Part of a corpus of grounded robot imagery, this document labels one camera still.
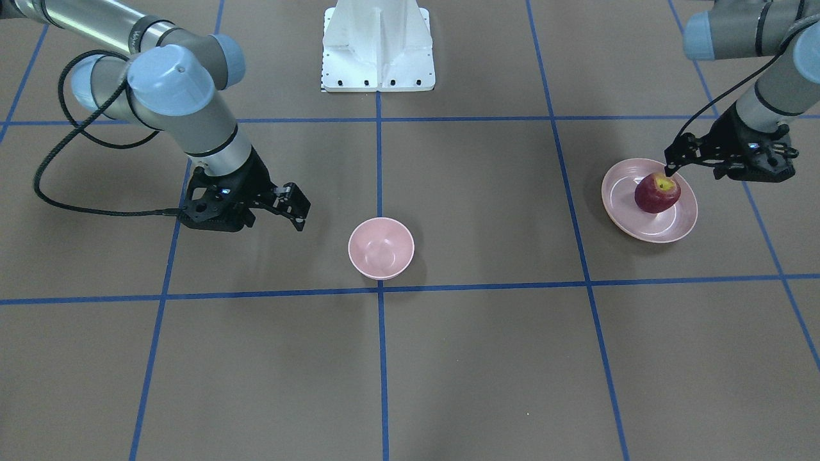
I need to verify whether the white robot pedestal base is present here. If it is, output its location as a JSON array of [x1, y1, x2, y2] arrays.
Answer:
[[320, 1, 436, 93]]

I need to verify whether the pink plate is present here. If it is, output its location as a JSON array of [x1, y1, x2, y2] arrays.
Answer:
[[601, 158, 699, 244]]

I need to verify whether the pink bowl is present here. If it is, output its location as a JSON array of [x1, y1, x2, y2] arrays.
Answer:
[[347, 218, 416, 280]]

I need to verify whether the red apple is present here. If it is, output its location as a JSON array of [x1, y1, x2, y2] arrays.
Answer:
[[634, 172, 682, 214]]

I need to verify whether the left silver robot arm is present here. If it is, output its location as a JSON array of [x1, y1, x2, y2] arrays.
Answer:
[[664, 1, 819, 183]]

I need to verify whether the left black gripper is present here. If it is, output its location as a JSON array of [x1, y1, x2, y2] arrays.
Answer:
[[664, 103, 800, 183]]

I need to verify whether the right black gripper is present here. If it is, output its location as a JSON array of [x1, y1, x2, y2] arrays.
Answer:
[[178, 148, 311, 232]]

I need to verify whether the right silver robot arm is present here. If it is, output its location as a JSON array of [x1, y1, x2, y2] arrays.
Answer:
[[2, 1, 311, 232]]

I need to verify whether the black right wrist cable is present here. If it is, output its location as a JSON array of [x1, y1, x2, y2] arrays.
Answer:
[[33, 50, 193, 217]]

